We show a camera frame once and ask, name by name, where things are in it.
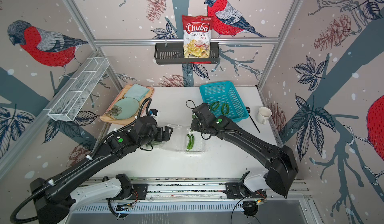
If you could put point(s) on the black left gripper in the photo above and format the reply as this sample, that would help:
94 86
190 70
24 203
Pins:
162 137

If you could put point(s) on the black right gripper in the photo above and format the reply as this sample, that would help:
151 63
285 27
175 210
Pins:
193 126

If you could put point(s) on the clear clamshell container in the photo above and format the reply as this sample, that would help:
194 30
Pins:
184 140
143 147

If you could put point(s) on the green pepper bunch container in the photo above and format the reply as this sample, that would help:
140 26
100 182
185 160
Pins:
191 142
154 145

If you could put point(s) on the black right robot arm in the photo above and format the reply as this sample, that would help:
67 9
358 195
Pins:
280 162

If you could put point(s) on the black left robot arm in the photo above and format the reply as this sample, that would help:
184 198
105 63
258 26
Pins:
56 198

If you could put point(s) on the teal plastic basket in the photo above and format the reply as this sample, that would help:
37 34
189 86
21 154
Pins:
224 99

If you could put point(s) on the pale green round plate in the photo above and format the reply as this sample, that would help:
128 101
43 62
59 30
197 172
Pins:
124 108

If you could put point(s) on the light teal folded cloth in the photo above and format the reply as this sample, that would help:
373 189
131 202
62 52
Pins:
136 92

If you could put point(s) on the white ceramic mug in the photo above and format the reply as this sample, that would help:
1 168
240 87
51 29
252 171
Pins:
263 115

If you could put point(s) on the Chuba cassava chips bag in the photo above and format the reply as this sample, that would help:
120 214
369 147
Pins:
197 32

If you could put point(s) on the aluminium front rail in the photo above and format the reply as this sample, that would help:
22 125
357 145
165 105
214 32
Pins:
200 189

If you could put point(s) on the black left arm base bracket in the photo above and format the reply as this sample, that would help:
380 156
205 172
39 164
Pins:
130 191

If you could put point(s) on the black right arm base bracket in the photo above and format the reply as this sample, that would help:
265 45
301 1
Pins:
240 190

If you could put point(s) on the white wire wall shelf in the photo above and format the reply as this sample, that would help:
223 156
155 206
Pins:
72 100

